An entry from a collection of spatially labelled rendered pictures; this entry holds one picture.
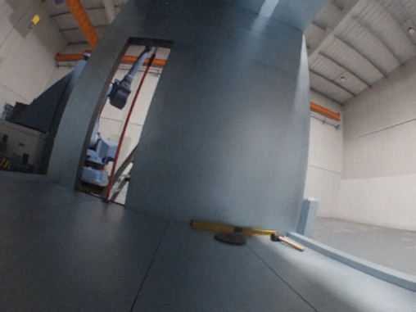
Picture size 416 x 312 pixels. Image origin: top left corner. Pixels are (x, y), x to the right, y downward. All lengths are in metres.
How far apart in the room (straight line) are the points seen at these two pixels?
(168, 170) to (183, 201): 0.28
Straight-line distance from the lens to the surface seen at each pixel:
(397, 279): 1.13
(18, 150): 3.02
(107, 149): 2.71
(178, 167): 1.50
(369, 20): 9.54
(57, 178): 1.99
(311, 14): 2.83
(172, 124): 1.57
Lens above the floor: 0.74
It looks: 9 degrees up
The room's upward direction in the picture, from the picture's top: 12 degrees clockwise
